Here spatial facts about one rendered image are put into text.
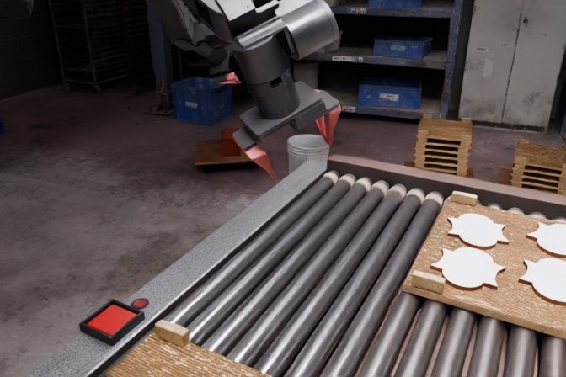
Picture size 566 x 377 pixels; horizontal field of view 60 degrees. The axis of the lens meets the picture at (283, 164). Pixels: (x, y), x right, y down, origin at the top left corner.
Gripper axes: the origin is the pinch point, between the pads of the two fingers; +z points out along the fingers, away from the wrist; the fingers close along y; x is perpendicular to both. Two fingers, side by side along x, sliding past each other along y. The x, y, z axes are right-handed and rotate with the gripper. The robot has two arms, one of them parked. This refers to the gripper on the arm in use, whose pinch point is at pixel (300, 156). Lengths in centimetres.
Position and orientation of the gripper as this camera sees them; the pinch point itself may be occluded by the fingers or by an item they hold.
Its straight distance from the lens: 70.7
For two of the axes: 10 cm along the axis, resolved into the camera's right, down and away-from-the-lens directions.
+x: -4.5, -4.6, 7.7
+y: 8.4, -5.2, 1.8
